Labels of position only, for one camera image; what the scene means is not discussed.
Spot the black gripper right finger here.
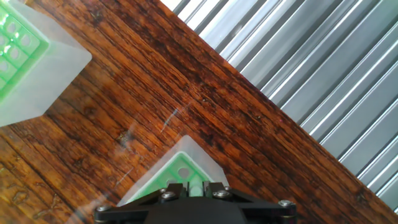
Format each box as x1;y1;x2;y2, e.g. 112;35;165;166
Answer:
204;182;300;224

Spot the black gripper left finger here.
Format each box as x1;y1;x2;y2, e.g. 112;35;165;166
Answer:
93;182;189;224

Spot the tall green pipette tip holder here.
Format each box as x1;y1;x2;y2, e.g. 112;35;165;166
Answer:
115;135;230;206

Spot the brown wooden board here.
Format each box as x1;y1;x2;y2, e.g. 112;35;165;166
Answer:
0;0;398;224

